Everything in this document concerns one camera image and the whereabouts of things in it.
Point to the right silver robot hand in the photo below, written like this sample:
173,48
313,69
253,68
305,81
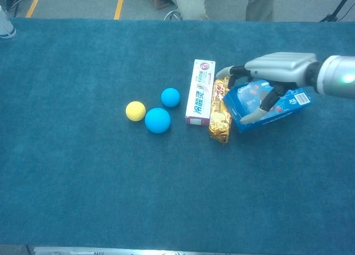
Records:
280,68

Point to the blue Oreo cookie box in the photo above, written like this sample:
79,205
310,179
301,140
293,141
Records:
280,113

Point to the small blue foam ball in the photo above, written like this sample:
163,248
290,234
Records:
170,97

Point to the large blue foam ball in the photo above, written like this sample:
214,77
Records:
157,120

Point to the yellow foam ball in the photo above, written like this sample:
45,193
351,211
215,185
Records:
135,111

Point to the gold foil snack packet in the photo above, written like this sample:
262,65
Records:
220,119

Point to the black tripod stand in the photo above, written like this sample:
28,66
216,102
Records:
337,9

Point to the white toothpaste box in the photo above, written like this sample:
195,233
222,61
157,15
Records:
200,94

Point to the seated person in khaki trousers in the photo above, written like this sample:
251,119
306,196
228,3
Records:
194,2

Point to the black stool with chrome base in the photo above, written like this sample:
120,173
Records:
173,15

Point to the yellow floor tape stripe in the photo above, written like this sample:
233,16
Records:
119,7

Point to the teal carpet table cover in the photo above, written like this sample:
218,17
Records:
83,169

